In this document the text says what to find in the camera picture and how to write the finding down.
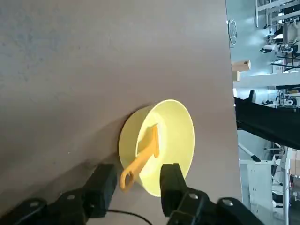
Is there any black slanted beam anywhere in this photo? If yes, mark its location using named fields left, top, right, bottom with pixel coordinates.
left=233, top=90, right=300, bottom=150

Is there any wooden block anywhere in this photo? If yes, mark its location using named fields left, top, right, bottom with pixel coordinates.
left=231, top=60, right=251, bottom=72

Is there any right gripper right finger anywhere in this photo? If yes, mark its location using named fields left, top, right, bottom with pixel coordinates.
left=160, top=163, right=265, bottom=225

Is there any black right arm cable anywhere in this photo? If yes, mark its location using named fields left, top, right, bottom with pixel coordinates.
left=106, top=209, right=154, bottom=225

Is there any white metal cabinet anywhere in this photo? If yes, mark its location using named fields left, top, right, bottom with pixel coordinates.
left=239, top=158, right=290, bottom=225

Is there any yellow plastic bowl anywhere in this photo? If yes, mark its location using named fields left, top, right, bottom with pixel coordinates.
left=118, top=99, right=196, bottom=197

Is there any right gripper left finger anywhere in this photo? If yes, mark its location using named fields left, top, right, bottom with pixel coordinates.
left=0, top=163, right=118, bottom=225

